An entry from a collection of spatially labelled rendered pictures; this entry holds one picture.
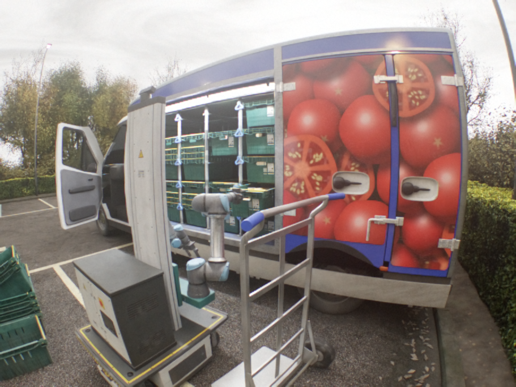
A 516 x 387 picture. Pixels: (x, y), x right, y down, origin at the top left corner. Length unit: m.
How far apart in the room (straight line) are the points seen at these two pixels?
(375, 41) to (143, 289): 2.25
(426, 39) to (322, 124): 1.12
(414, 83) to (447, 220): 1.01
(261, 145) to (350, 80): 1.02
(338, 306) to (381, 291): 0.47
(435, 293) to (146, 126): 2.35
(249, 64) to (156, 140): 1.31
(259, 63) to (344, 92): 0.83
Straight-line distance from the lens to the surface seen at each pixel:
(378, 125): 1.87
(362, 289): 2.11
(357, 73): 1.99
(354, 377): 1.88
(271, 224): 2.35
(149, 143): 1.43
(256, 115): 2.39
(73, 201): 4.47
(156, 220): 1.43
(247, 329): 1.09
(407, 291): 2.11
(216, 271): 1.49
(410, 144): 1.86
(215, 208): 1.46
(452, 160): 1.91
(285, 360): 1.93
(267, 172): 2.30
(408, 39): 2.11
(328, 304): 2.40
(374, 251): 1.97
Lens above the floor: 1.40
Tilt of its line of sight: 7 degrees down
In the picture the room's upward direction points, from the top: straight up
